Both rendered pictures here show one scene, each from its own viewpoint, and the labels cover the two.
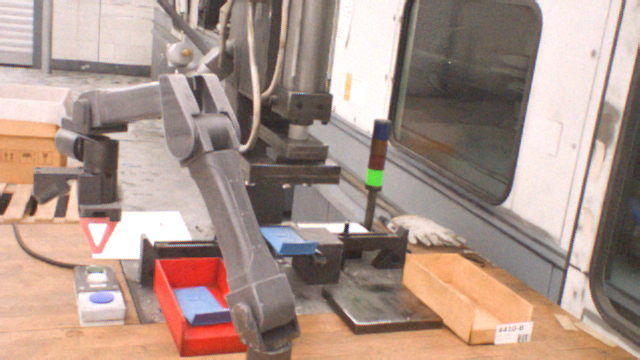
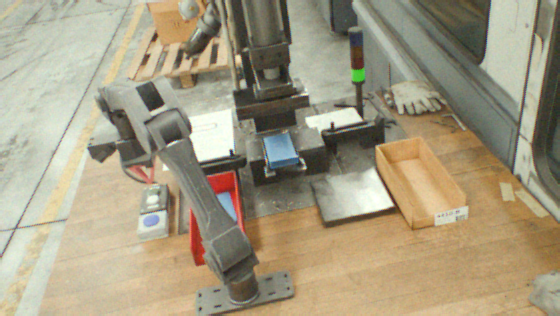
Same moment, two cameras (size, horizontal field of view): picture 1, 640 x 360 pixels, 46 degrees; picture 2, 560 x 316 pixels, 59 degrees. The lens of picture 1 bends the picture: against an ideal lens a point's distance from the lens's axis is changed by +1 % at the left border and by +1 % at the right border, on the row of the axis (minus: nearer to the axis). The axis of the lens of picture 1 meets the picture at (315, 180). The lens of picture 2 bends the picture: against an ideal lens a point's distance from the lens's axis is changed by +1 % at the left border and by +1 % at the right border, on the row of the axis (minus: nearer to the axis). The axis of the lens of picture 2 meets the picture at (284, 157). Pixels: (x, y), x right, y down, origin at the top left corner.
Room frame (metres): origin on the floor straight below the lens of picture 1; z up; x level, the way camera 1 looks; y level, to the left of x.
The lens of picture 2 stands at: (0.34, -0.31, 1.70)
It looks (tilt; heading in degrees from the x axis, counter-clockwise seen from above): 35 degrees down; 19
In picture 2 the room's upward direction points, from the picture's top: 10 degrees counter-clockwise
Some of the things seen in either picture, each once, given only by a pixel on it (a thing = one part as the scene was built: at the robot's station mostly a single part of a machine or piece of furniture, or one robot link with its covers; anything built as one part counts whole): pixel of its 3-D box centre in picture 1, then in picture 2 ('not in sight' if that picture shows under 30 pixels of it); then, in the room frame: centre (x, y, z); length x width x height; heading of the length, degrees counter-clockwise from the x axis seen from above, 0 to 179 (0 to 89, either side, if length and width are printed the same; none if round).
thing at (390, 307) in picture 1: (380, 307); (351, 196); (1.27, -0.14, 0.91); 0.17 x 0.16 x 0.02; 113
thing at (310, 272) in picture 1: (284, 258); (286, 157); (1.38, 0.04, 0.94); 0.20 x 0.10 x 0.07; 113
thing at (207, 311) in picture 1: (200, 299); (218, 209); (1.18, 0.17, 0.92); 0.15 x 0.07 x 0.03; 30
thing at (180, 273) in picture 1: (202, 302); (217, 215); (1.15, 0.16, 0.93); 0.25 x 0.12 x 0.06; 23
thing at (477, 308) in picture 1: (463, 297); (418, 180); (1.31, -0.30, 0.93); 0.25 x 0.13 x 0.08; 23
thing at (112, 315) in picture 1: (100, 315); (154, 229); (1.12, 0.32, 0.90); 0.07 x 0.07 x 0.06; 23
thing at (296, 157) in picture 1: (281, 108); (259, 49); (1.44, 0.08, 1.22); 0.26 x 0.18 x 0.30; 23
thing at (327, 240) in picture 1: (286, 238); (284, 144); (1.38, 0.04, 0.98); 0.20 x 0.10 x 0.01; 113
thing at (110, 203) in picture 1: (99, 188); (136, 144); (1.22, 0.36, 1.08); 0.10 x 0.07 x 0.07; 21
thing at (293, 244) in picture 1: (286, 235); (279, 147); (1.34, 0.04, 1.00); 0.15 x 0.07 x 0.03; 23
